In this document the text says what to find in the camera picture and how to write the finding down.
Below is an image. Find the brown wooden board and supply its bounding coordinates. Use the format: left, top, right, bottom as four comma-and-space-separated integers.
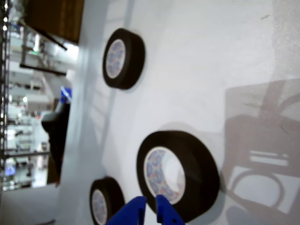
24, 0, 85, 45

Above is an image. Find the black tape roll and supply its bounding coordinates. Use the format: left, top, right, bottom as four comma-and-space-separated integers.
102, 28, 146, 90
136, 130, 221, 224
89, 177, 126, 225

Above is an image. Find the small blue object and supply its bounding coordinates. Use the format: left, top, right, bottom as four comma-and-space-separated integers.
60, 86, 72, 104

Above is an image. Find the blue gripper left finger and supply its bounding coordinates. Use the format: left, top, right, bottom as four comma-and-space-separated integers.
105, 196, 147, 225

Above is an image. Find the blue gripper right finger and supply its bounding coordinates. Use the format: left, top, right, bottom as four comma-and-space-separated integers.
156, 195, 186, 225

